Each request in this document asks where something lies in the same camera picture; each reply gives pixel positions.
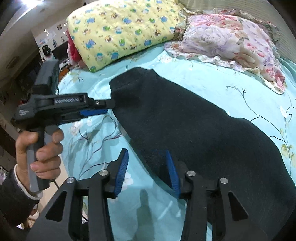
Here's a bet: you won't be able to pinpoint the black pants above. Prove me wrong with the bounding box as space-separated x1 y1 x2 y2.
110 67 295 240

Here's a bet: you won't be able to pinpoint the person's left forearm sleeve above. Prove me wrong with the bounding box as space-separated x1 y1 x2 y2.
0 165 43 227

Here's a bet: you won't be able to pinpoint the person's left hand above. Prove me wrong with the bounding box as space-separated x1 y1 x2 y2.
16 128 64 189

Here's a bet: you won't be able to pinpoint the turquoise floral bed sheet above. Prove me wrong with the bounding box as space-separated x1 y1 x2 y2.
59 46 295 240

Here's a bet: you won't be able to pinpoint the yellow cartoon print pillow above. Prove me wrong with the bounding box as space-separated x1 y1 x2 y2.
67 1 183 72

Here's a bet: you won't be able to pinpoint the pink purple floral pillow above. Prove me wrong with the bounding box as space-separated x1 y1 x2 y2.
165 9 285 94

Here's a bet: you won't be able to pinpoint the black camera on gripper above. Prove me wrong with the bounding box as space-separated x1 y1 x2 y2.
32 59 59 95

